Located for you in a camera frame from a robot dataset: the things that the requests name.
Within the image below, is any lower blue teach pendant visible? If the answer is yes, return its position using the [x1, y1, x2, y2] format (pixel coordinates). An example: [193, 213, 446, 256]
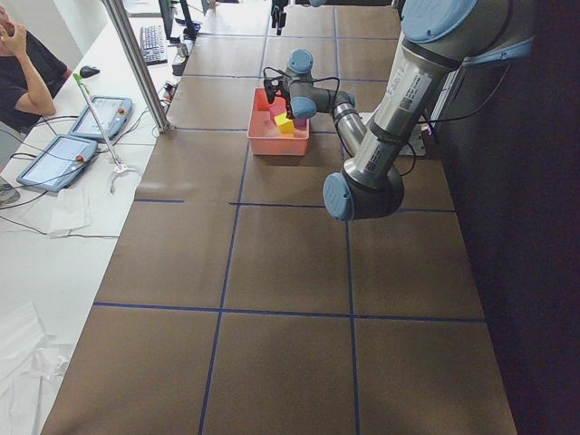
[16, 134, 98, 192]

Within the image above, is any pink foam block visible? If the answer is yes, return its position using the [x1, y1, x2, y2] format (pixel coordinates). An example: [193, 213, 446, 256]
[268, 100, 286, 120]

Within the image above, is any seated person black shirt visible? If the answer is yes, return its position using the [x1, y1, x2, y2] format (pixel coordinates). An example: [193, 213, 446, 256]
[1, 7, 72, 134]

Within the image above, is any black computer mouse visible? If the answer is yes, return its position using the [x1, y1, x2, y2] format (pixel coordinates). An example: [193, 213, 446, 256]
[79, 65, 101, 78]

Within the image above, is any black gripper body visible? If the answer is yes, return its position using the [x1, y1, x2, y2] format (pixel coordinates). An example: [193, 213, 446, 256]
[271, 0, 287, 18]
[264, 77, 290, 102]

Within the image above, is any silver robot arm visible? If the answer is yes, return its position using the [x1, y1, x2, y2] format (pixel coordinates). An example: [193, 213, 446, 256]
[264, 1, 537, 221]

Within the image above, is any black monitor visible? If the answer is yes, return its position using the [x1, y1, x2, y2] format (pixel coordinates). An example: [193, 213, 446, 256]
[158, 0, 201, 44]

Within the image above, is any pink plastic bin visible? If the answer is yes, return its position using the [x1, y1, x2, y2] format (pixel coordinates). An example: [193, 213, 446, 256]
[247, 88, 310, 157]

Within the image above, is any blue teach pendant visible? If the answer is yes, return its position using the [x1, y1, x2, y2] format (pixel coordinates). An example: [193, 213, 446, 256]
[69, 95, 133, 142]
[16, 134, 98, 192]

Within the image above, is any aluminium frame post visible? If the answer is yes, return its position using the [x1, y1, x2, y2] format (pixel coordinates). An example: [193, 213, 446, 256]
[101, 0, 170, 134]

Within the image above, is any upper blue teach pendant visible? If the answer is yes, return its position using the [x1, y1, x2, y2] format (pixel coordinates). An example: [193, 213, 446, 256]
[69, 95, 133, 142]

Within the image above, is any black computer keyboard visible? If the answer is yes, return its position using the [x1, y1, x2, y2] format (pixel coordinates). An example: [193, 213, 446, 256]
[140, 24, 168, 65]

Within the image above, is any long reacher grabber tool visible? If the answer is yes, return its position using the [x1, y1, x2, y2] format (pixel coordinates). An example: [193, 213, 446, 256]
[72, 73, 142, 194]

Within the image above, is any yellow foam block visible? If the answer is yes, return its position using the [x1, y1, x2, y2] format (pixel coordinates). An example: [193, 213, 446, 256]
[274, 112, 295, 134]

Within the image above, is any purple foam block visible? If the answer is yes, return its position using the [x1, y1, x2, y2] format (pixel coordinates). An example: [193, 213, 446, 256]
[294, 119, 309, 131]

